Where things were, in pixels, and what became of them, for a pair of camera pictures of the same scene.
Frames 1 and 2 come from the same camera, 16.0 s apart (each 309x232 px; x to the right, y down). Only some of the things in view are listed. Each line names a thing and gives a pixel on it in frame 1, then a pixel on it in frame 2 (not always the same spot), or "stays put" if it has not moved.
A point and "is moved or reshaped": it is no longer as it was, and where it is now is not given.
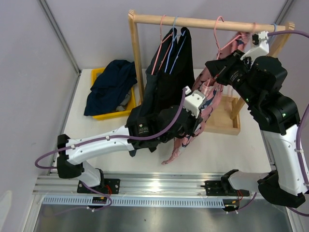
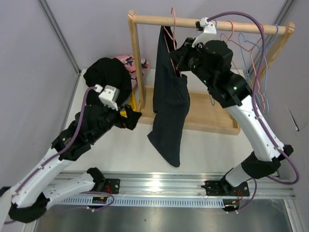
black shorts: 175,72 -> 109,71
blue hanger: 276,27 is moved or reshaped
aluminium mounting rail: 127,184 stays put
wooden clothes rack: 224,111 stays put
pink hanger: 219,49 is moved or reshaped
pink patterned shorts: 208,87 -> 128,60
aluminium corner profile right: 284,11 stays put
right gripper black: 220,68 -> 185,50
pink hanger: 162,41 -> 170,52
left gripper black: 194,123 -> 130,122
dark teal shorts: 145,128 -> 171,97
